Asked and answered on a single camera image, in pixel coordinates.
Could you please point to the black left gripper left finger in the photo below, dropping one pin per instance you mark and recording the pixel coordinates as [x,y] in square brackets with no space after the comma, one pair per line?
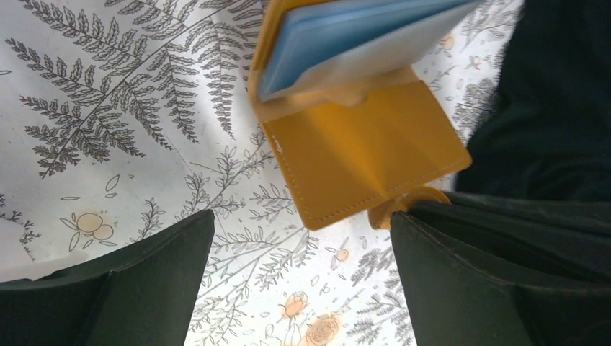
[141,294]

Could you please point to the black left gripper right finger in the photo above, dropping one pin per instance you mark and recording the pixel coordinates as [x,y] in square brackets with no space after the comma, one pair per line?
[480,270]

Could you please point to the yellow leather card holder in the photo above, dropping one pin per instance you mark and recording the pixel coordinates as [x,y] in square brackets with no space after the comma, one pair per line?
[353,128]

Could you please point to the black cloth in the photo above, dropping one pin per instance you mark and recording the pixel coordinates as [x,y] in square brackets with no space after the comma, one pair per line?
[547,136]

